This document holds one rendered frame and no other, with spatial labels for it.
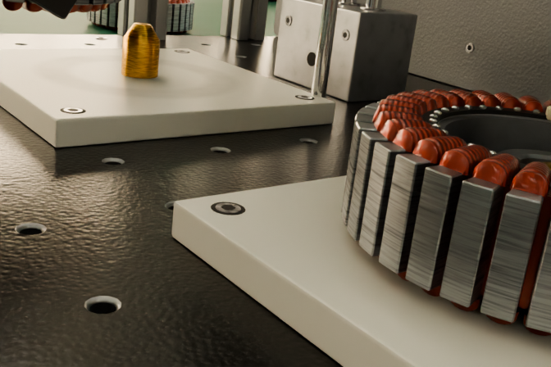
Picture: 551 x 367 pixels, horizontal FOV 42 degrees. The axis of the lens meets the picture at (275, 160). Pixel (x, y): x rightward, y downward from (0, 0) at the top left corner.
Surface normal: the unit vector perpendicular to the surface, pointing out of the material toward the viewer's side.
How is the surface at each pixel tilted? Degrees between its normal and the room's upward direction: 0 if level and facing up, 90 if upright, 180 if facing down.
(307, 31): 90
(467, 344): 0
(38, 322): 0
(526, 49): 90
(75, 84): 0
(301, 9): 90
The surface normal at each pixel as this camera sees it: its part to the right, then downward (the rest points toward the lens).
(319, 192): 0.11, -0.95
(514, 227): -0.47, 0.21
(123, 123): 0.60, 0.30
